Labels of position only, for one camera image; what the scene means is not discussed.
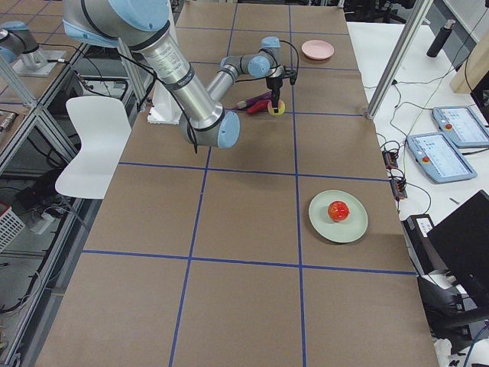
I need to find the purple eggplant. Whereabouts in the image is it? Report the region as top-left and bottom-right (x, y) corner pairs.
(233, 91), (271, 110)

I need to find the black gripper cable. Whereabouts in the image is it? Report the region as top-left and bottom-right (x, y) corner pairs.
(235, 40), (300, 83)

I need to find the blue teach pendant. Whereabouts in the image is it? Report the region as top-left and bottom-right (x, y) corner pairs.
(432, 106), (488, 148)
(406, 132), (478, 184)

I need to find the pink plate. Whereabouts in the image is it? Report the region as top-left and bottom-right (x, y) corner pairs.
(301, 40), (335, 60)

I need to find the white plastic chair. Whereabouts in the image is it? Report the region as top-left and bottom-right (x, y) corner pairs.
(55, 96), (131, 200)

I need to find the red chili pepper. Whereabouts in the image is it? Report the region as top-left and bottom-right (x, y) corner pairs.
(246, 99), (269, 115)

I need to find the black water bottle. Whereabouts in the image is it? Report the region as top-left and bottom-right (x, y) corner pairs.
(426, 19), (456, 58)

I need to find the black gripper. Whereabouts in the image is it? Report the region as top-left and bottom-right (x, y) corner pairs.
(266, 76), (283, 113)

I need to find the yellow pink peach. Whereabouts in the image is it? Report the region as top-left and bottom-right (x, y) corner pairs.
(267, 99), (285, 115)

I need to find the aluminium frame post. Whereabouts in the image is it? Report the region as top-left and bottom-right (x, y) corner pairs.
(365, 0), (433, 120)

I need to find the green plate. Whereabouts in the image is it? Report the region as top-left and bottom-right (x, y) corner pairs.
(309, 190), (368, 243)

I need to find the near blue teach pendant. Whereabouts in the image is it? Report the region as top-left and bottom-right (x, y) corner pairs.
(406, 132), (478, 184)

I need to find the white wire basket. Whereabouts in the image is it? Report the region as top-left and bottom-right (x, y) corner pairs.
(0, 202), (25, 252)

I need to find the far blue teach pendant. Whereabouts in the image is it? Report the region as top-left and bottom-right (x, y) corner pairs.
(432, 106), (488, 148)

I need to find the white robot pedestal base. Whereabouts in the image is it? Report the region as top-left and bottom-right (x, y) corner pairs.
(147, 82), (182, 125)

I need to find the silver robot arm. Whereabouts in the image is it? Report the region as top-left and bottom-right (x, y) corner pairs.
(1, 21), (66, 77)
(63, 0), (286, 148)

